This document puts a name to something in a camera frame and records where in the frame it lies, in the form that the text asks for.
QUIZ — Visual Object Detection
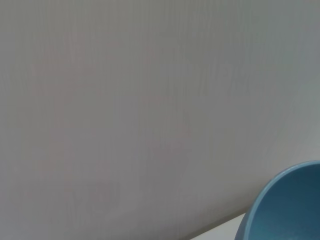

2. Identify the blue bowl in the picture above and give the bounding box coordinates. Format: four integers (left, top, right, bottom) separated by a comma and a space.
234, 160, 320, 240

